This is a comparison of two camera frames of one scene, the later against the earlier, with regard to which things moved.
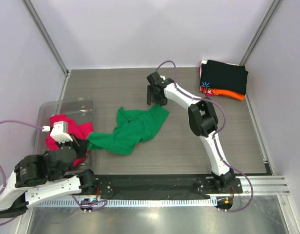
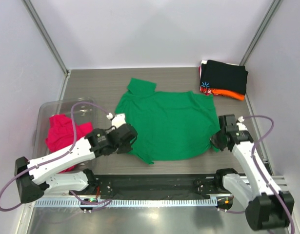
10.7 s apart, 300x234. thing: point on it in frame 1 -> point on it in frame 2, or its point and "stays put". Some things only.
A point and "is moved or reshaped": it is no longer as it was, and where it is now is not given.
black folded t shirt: x=224 y=76 stays put
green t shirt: x=131 y=126 is moved or reshaped
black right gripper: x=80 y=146 -> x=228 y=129
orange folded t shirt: x=229 y=93 stays put
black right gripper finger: x=149 y=95 -> x=217 y=139
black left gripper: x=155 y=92 -> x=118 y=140
